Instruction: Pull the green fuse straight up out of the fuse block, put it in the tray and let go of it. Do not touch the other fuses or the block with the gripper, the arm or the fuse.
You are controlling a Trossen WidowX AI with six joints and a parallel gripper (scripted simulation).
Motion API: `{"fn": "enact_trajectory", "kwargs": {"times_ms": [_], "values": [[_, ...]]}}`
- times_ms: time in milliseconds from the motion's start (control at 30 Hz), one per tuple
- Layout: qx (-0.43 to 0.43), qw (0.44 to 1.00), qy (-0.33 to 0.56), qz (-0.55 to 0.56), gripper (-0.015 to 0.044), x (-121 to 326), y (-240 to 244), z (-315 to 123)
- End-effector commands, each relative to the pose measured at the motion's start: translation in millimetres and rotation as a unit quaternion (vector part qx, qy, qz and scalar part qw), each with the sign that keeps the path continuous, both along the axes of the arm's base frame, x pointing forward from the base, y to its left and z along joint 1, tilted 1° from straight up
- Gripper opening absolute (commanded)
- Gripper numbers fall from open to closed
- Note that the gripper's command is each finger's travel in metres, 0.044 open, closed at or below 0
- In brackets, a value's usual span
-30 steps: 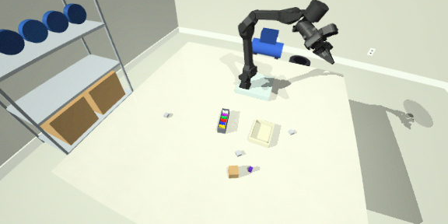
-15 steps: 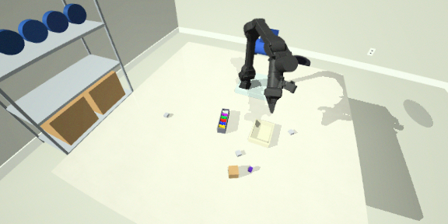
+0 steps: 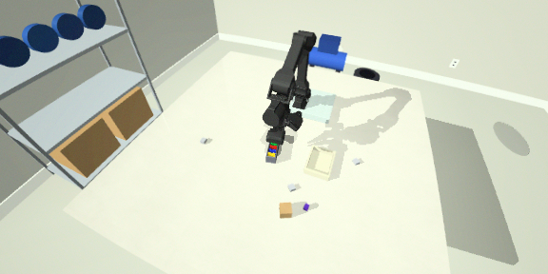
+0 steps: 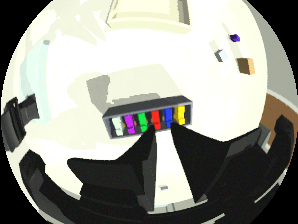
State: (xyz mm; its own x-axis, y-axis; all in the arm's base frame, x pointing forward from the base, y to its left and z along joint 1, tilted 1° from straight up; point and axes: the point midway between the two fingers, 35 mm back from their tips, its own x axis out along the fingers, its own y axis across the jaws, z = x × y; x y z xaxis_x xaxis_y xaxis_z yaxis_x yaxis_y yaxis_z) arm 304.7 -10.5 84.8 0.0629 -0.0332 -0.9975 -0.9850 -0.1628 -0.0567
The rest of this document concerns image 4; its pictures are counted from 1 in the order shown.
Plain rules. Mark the cream open tray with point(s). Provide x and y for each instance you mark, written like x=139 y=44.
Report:
x=171 y=15

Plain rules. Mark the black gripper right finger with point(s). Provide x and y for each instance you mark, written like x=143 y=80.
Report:
x=204 y=159

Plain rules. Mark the tan cube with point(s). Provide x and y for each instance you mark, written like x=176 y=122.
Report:
x=246 y=65

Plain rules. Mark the green fuse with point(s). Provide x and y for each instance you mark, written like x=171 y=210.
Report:
x=142 y=121

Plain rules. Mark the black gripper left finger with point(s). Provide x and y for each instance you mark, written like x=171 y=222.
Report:
x=135 y=170

